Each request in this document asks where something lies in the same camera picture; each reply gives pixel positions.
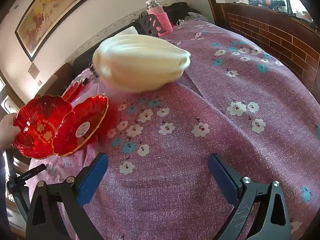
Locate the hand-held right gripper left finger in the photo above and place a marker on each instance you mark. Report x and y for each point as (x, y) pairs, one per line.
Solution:
(92, 177)

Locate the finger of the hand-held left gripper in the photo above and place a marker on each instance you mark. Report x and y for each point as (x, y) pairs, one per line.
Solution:
(30, 172)

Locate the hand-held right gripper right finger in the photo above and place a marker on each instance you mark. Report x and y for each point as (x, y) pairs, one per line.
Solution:
(222, 177)

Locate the person's left hand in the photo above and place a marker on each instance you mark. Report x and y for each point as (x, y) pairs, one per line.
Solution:
(7, 130)

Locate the purple floral tablecloth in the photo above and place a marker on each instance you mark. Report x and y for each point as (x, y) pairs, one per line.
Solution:
(187, 155)

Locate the wooden glass door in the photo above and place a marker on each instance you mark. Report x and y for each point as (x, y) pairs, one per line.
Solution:
(7, 105)

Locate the wooden side cabinet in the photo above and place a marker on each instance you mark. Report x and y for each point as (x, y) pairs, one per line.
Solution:
(57, 77)

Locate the wooden brick-pattern cabinet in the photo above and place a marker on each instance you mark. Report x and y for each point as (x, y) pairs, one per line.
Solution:
(275, 35)

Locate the white plastic bag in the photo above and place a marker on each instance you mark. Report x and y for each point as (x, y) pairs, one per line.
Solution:
(196, 17)

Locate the black slotted spatula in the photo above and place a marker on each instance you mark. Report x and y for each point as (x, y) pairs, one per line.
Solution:
(150, 25)

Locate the pink sleeved thermos bottle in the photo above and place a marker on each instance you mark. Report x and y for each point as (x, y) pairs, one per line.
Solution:
(160, 17)

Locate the white flat box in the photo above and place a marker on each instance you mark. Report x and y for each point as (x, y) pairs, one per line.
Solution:
(232, 0)

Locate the beige wall panel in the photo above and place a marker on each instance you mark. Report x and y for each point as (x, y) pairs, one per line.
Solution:
(33, 71)

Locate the framed wall painting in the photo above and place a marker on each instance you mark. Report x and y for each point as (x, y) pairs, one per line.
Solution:
(50, 10)

